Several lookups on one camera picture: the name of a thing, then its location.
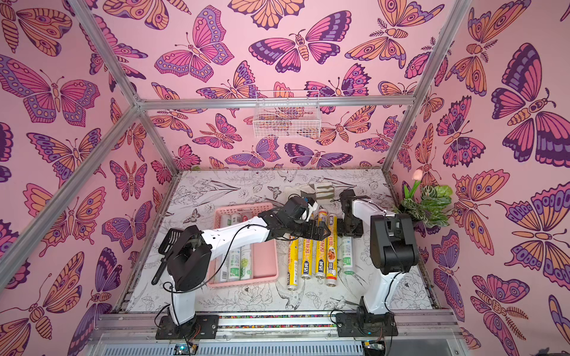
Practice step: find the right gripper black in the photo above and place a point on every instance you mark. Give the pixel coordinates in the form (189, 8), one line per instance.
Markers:
(350, 222)

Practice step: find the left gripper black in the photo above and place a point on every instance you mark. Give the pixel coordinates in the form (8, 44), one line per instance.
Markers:
(312, 225)

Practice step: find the white green plastic wrap roll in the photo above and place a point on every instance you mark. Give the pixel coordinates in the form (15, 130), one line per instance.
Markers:
(246, 262)
(234, 255)

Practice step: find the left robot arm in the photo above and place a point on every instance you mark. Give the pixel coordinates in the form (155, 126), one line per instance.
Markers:
(188, 260)

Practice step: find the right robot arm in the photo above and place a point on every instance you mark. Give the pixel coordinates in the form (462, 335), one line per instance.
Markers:
(393, 248)

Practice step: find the yellow plastic wrap roll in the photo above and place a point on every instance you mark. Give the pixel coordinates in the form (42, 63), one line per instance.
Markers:
(321, 246)
(331, 267)
(307, 260)
(292, 271)

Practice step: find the pink perforated plastic basket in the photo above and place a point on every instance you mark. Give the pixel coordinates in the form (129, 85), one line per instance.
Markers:
(263, 262)

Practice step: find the folded beige green cloth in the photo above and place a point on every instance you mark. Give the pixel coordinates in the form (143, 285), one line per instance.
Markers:
(321, 192)

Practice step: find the potted green plant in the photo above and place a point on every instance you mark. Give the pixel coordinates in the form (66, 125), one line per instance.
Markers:
(426, 204)

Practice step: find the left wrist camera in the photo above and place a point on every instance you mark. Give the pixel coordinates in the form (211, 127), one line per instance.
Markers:
(300, 208)

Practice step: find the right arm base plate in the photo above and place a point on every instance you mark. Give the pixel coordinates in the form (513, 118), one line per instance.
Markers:
(352, 324)

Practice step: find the aluminium front rail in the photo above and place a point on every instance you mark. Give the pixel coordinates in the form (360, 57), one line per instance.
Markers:
(262, 326)

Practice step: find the white wire wall basket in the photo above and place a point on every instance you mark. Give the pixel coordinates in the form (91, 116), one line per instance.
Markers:
(284, 114)

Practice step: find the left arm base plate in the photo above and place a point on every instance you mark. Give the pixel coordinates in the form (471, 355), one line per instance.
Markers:
(201, 327)

